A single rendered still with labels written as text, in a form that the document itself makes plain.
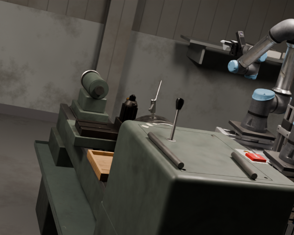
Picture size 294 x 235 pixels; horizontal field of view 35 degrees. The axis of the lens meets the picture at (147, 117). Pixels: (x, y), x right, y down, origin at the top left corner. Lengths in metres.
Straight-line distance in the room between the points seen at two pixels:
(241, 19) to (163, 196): 4.79
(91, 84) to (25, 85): 2.74
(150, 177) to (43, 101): 4.35
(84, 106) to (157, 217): 1.76
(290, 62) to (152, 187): 1.47
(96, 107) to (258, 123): 1.10
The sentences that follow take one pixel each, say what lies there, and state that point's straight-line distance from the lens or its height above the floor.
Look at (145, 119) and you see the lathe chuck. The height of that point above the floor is 1.22.
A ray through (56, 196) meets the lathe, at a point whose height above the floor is 0.54.
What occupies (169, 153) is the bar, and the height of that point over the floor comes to 1.27.
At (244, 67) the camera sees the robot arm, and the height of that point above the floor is 1.47.
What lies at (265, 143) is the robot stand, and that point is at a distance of 2.77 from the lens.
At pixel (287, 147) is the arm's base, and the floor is 1.23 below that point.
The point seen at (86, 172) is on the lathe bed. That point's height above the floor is 0.78.
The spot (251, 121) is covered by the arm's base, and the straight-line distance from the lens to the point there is 2.71.
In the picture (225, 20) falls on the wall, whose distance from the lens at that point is 6.02.
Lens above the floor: 1.75
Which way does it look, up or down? 14 degrees down
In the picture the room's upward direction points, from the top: 14 degrees clockwise
